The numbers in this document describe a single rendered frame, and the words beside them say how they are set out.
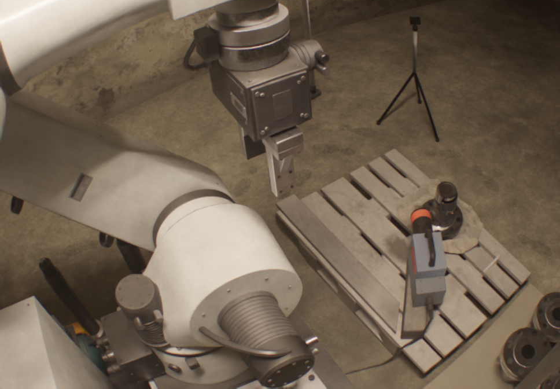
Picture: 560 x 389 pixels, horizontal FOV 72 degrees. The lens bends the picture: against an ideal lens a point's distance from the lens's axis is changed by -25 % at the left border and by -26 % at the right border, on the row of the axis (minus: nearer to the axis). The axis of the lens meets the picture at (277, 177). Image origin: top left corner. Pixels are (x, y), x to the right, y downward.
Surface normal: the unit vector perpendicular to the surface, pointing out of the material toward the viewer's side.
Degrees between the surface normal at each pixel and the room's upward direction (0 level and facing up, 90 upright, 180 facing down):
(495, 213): 0
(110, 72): 90
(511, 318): 0
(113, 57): 90
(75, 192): 90
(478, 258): 0
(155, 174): 90
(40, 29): 79
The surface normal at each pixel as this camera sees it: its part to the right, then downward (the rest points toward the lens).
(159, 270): -0.75, -0.04
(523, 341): -0.09, -0.72
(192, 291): -0.59, -0.28
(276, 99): 0.47, 0.57
